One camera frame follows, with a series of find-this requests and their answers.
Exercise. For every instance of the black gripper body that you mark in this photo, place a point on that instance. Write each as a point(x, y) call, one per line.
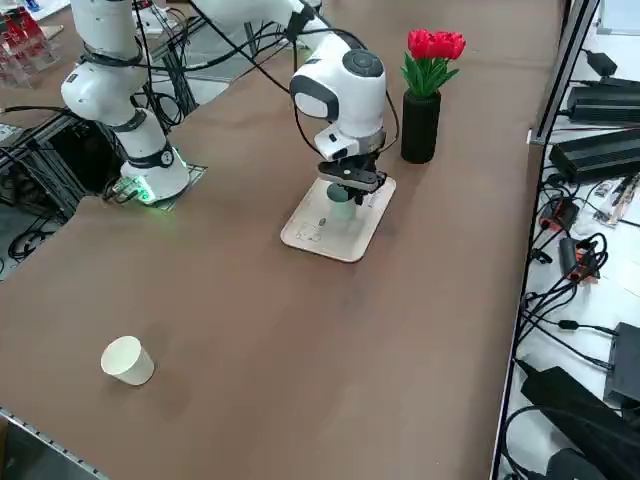
point(350, 172)

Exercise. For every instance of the small green cup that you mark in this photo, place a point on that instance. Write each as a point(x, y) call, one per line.
point(342, 210)

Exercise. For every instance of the small white cup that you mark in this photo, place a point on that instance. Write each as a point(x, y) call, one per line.
point(132, 370)

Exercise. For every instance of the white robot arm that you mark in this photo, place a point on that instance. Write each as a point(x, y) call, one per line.
point(350, 95)

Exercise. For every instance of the white rectangular tray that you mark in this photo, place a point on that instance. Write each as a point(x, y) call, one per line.
point(320, 240)

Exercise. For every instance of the black ribbed vase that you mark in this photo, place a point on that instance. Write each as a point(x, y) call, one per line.
point(420, 135)

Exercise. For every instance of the red artificial tulip bouquet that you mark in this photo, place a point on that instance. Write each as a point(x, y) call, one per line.
point(435, 45)

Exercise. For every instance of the black and orange power strip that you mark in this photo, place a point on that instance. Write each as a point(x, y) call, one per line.
point(562, 212)

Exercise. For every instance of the black socket strip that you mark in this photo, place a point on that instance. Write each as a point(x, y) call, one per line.
point(570, 255)

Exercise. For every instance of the black ribbed power supply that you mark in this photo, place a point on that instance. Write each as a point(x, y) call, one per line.
point(595, 155)

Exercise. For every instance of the printed paper packets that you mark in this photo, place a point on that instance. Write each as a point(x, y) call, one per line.
point(617, 197)

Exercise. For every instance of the black flat power supply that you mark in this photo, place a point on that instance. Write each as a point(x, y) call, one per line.
point(605, 105)

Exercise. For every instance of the small black power adapter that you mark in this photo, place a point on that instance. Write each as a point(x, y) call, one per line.
point(602, 62)

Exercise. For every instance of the white board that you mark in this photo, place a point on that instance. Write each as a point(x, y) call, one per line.
point(622, 20)

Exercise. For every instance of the black box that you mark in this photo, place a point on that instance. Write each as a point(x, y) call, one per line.
point(625, 365)

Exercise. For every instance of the clear acrylic rack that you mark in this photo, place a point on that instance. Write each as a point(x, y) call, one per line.
point(20, 60)

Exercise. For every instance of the aluminium camera post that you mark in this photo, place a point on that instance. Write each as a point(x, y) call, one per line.
point(561, 75)

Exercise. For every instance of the black metal frame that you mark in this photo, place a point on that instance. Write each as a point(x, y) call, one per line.
point(50, 150)

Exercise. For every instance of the aluminium table edge rail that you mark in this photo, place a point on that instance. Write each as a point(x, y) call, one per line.
point(50, 440)

